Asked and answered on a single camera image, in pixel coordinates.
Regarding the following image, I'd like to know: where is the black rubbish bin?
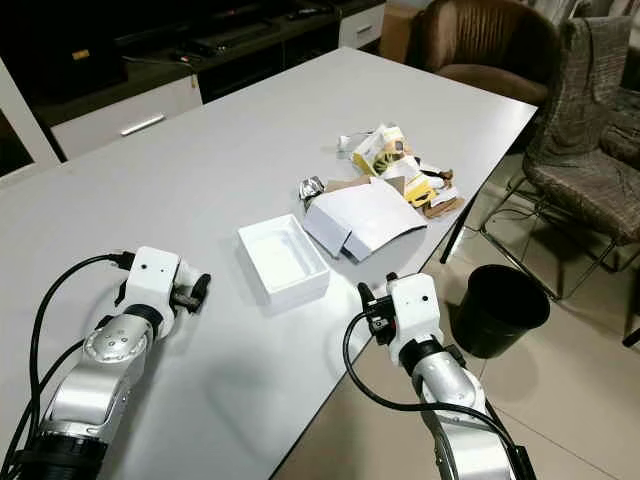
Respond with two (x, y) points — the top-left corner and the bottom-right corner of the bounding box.
(451, 263), (552, 360)

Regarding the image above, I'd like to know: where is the white cardboard carton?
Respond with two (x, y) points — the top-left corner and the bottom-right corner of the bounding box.
(304, 178), (429, 264)

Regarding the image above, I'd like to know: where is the black table leg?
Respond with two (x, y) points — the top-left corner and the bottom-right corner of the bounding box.
(439, 213), (473, 267)

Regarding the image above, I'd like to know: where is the open white box tray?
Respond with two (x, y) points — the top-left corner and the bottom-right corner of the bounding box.
(237, 213), (332, 307)

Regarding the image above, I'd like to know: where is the crumpled brown paper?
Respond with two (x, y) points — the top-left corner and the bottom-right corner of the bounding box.
(420, 169), (467, 220)

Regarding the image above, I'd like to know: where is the torn yellow white wrapper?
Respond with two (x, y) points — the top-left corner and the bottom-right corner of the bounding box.
(390, 158), (440, 207)

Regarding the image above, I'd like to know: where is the brown cardboard piece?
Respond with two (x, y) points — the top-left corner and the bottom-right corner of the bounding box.
(324, 174), (391, 197)

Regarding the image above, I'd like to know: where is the crumpled silver foil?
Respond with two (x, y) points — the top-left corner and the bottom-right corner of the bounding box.
(297, 174), (328, 202)

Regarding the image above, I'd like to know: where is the yellow white snack package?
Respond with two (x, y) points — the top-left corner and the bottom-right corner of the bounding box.
(350, 122), (414, 177)

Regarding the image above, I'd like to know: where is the clear plastic wrapper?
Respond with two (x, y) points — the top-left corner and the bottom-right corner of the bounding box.
(335, 131), (362, 154)

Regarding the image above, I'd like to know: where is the grey woven fabric chair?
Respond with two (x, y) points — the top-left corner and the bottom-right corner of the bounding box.
(480, 14), (640, 301)
(598, 95), (640, 171)

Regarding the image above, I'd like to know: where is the brown cardboard box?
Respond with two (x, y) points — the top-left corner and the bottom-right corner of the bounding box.
(379, 3), (427, 67)

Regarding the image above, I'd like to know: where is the dark media shelf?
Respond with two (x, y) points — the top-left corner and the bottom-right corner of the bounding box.
(0, 0), (386, 126)

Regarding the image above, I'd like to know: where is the brown leather chair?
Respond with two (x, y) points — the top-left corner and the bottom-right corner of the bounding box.
(418, 0), (563, 107)

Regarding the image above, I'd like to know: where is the small white cabinet drawer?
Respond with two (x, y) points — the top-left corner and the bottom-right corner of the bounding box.
(337, 2), (387, 50)

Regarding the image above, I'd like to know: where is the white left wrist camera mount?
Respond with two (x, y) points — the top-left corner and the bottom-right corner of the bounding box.
(126, 246), (185, 335)

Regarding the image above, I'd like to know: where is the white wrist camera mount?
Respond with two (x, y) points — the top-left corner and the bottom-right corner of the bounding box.
(387, 272), (444, 366)
(126, 246), (185, 335)

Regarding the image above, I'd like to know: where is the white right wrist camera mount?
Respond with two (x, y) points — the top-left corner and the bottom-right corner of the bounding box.
(387, 272), (444, 366)

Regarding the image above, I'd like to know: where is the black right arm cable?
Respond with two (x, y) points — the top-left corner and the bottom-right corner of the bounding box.
(341, 310), (529, 471)

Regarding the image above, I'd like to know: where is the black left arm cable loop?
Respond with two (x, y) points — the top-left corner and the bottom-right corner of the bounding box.
(28, 252), (139, 421)

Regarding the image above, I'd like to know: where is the silver drawer handle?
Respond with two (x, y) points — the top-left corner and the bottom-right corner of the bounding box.
(119, 113), (167, 137)

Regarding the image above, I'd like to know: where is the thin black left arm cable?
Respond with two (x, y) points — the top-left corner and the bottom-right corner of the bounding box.
(3, 338), (91, 480)

